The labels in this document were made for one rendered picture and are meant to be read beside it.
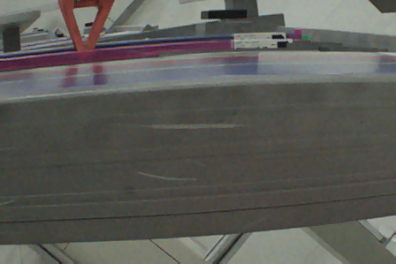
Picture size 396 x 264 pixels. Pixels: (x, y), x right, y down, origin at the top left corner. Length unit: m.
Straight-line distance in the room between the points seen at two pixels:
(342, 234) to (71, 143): 1.09
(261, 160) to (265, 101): 0.02
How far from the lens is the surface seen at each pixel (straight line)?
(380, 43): 0.79
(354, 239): 1.41
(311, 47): 0.87
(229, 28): 1.05
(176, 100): 0.34
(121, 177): 0.34
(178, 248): 1.89
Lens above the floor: 1.01
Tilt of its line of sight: 19 degrees down
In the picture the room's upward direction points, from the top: 49 degrees counter-clockwise
